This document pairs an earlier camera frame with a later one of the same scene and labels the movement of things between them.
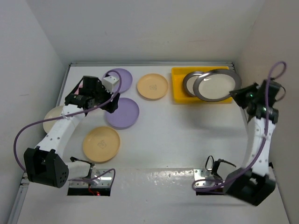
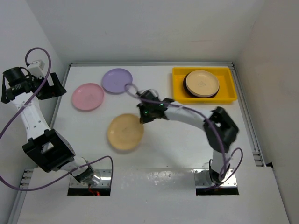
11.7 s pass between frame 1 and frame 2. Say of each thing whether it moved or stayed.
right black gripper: moved
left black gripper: moved
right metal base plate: stayed
